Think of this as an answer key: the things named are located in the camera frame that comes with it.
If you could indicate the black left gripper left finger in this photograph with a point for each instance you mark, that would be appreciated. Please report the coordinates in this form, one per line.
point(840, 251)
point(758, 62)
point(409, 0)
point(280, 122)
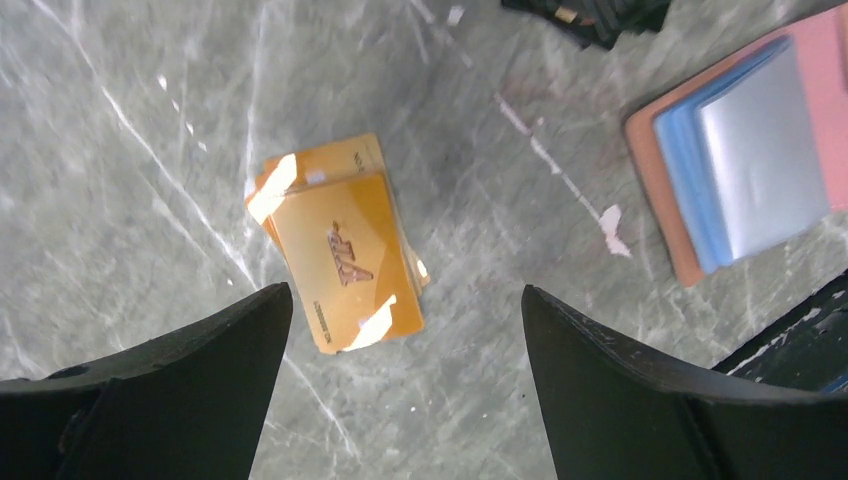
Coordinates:
point(189, 404)

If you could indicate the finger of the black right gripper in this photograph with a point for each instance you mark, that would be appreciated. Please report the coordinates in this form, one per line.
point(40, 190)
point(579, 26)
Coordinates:
point(805, 349)

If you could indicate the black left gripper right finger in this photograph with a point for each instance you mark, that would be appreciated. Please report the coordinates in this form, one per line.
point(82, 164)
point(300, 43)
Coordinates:
point(616, 408)

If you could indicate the tan leather card holder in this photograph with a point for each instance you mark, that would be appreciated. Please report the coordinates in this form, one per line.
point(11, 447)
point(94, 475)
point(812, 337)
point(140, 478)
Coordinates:
point(752, 151)

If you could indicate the black card stack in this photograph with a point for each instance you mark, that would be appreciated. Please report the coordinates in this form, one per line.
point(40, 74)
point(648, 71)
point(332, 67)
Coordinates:
point(596, 23)

